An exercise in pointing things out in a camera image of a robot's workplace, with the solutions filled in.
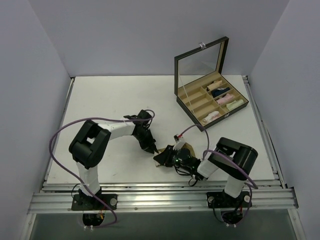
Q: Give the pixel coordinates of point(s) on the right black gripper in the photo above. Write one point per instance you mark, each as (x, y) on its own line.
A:
(167, 155)

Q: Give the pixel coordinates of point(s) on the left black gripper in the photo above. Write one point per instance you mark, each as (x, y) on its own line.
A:
(146, 139)

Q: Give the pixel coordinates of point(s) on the tan brown underwear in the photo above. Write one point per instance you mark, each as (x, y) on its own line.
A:
(186, 155)

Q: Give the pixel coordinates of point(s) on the white underwear pink trim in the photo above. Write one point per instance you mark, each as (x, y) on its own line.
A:
(210, 117)

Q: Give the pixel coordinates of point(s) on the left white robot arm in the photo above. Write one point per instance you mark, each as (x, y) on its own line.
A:
(90, 143)

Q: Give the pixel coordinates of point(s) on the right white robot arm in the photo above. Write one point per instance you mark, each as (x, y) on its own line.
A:
(234, 158)

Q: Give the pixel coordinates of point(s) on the navy rolled underwear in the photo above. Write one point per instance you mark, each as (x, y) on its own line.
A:
(219, 91)

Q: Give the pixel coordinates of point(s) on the pale green rolled underwear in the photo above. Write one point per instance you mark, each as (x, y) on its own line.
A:
(234, 104)

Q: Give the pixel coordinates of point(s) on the pink rolled underwear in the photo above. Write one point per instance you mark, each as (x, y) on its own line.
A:
(225, 99)

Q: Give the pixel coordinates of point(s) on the beige rolled underwear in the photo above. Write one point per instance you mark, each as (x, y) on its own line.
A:
(214, 85)

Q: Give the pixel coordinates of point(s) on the black compartment storage box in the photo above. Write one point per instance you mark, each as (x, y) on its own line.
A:
(194, 70)

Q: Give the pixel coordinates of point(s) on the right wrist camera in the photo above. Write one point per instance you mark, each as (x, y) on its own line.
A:
(179, 142)

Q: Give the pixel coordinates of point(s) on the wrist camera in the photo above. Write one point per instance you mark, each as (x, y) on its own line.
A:
(179, 142)
(144, 116)

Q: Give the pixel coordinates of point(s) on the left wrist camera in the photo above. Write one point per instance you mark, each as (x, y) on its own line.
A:
(144, 116)

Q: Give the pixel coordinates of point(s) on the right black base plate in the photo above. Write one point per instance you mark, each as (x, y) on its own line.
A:
(221, 200)

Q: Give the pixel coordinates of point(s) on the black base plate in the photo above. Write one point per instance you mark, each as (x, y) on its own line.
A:
(82, 202)
(221, 200)

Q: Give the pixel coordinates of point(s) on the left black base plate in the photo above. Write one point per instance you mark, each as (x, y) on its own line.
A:
(82, 202)

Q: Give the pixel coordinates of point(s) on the aluminium rail frame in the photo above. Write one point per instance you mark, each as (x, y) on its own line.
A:
(131, 174)

